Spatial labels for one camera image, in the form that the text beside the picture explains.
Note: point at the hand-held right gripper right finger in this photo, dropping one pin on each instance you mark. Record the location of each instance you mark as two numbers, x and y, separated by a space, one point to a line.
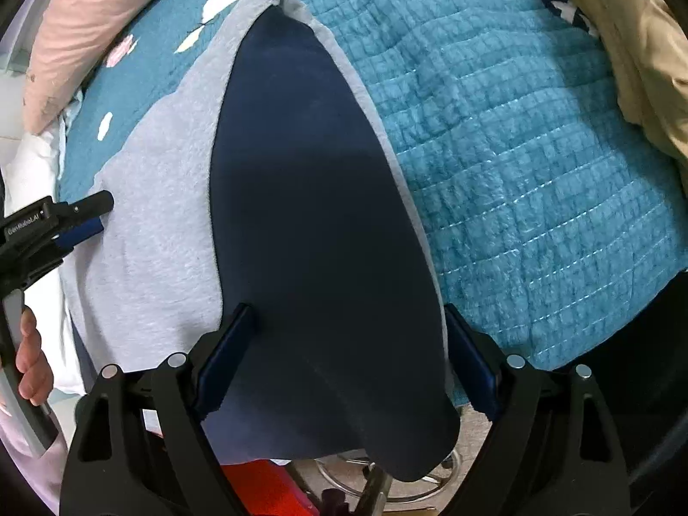
473 357

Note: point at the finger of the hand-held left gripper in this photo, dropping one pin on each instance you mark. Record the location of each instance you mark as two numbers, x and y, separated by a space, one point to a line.
97 202
83 231

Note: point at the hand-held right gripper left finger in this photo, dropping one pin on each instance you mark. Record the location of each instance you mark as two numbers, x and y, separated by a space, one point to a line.
226 355

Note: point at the grey and navy sweatshirt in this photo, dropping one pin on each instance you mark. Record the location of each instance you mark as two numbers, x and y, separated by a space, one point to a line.
312 226

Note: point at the person's left hand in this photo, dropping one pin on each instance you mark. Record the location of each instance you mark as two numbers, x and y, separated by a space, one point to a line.
35 365

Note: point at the red plastic stool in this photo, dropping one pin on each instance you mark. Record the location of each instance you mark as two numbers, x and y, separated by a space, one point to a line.
252 489

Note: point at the metal chair base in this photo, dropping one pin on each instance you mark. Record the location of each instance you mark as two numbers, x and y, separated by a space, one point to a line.
376 489

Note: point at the pink pillow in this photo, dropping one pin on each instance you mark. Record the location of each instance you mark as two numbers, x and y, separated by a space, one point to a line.
91 21

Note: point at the teal quilted blanket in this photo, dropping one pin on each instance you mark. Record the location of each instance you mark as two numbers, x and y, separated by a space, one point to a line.
510 172

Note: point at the beige cloth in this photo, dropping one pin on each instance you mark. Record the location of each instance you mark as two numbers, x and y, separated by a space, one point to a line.
645 64

